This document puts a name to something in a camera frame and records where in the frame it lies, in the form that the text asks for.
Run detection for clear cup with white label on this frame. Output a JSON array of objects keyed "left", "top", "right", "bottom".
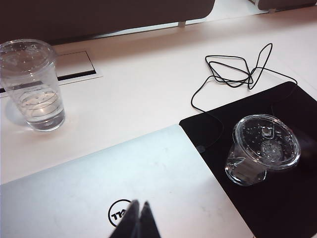
[{"left": 224, "top": 114, "right": 302, "bottom": 186}]

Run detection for grey-brown desk partition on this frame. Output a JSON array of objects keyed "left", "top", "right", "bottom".
[
  {"left": 256, "top": 0, "right": 317, "bottom": 10},
  {"left": 0, "top": 0, "right": 215, "bottom": 47}
]

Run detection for thin black mouse cable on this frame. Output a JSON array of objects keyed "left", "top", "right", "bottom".
[{"left": 190, "top": 43, "right": 299, "bottom": 153}]

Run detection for silver Dell laptop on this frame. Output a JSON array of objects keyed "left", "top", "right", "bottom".
[{"left": 0, "top": 123, "right": 256, "bottom": 238}]

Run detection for white desk cable flap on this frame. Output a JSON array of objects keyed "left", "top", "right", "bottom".
[{"left": 0, "top": 51, "right": 104, "bottom": 96}]

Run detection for silver desk edge rail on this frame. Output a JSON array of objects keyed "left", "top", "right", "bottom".
[{"left": 93, "top": 9, "right": 260, "bottom": 40}]

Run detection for black mouse pad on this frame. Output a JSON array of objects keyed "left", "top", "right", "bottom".
[{"left": 178, "top": 81, "right": 317, "bottom": 238}]

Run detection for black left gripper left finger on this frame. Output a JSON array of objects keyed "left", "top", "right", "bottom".
[{"left": 108, "top": 199, "right": 141, "bottom": 238}]

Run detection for tall clear lidded cup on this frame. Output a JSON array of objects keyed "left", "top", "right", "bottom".
[{"left": 0, "top": 39, "right": 66, "bottom": 132}]

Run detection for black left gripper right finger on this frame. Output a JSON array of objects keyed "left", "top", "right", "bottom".
[{"left": 132, "top": 201, "right": 162, "bottom": 238}]

